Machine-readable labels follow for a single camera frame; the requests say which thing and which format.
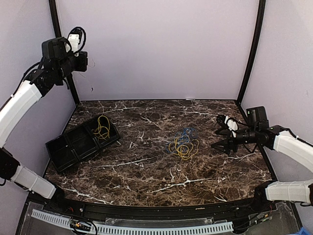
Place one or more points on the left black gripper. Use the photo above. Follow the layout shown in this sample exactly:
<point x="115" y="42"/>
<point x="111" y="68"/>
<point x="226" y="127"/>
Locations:
<point x="82" y="64"/>

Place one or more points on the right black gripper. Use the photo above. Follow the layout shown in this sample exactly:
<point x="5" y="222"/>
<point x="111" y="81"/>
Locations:
<point x="226" y="143"/>

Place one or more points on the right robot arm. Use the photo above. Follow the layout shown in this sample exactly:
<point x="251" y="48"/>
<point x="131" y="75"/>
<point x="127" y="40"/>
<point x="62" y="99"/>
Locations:
<point x="279" y="139"/>

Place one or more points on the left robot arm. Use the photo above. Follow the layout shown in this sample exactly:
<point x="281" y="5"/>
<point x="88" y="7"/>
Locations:
<point x="60" y="57"/>

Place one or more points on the black compartment tray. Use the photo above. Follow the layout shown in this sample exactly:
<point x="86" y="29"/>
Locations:
<point x="81" y="143"/>

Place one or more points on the blue object at corner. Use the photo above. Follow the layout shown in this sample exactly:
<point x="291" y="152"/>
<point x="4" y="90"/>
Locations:
<point x="303" y="231"/>

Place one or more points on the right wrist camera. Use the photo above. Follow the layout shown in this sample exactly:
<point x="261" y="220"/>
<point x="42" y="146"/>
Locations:
<point x="228" y="122"/>

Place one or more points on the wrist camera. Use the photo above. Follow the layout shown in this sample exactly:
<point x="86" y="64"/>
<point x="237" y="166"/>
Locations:
<point x="228" y="122"/>
<point x="77" y="40"/>

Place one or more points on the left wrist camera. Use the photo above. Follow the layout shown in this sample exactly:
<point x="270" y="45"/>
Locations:
<point x="77" y="40"/>

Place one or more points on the left black frame post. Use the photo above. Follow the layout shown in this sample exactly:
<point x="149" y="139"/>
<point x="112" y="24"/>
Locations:
<point x="59" y="27"/>

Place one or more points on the black frame post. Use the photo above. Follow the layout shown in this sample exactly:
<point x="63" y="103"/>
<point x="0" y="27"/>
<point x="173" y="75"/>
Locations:
<point x="59" y="27"/>
<point x="253" y="51"/>

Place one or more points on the white slotted cable duct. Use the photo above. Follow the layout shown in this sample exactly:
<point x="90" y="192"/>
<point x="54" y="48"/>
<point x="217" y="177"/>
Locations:
<point x="132" y="227"/>

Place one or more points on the right black frame post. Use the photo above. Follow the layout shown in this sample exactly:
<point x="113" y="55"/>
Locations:
<point x="253" y="51"/>

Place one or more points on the black front rail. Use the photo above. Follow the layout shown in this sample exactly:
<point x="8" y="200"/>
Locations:
<point x="235" y="210"/>

